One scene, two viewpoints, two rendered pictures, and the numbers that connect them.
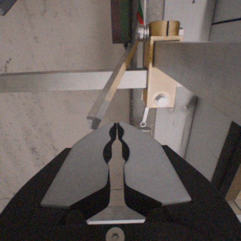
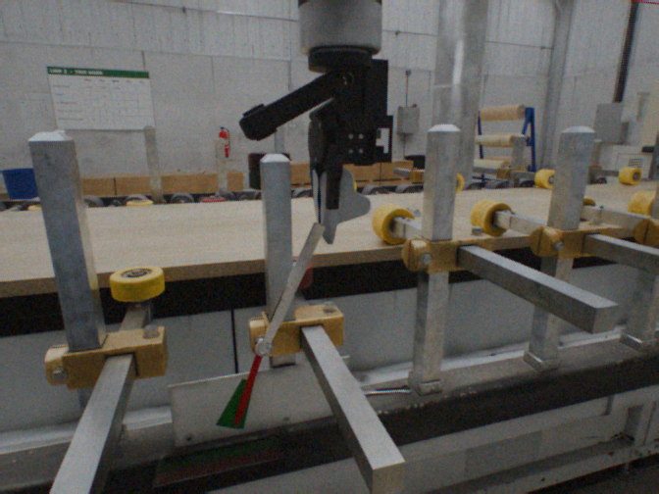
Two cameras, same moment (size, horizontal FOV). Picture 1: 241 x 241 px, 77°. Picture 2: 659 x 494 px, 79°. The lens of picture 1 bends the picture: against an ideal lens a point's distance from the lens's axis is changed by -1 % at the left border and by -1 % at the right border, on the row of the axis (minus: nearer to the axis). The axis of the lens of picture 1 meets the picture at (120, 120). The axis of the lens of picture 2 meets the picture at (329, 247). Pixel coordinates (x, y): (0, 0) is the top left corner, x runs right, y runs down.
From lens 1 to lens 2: 0.47 m
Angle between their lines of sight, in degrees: 68
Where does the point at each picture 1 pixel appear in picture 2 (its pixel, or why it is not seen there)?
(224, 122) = (346, 305)
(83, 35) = not seen: outside the picture
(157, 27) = (256, 325)
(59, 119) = not seen: outside the picture
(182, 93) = not seen: hidden behind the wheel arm
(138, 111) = (387, 400)
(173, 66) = (283, 259)
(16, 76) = (357, 434)
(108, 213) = (490, 271)
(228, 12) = (227, 364)
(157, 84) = (313, 314)
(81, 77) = (329, 369)
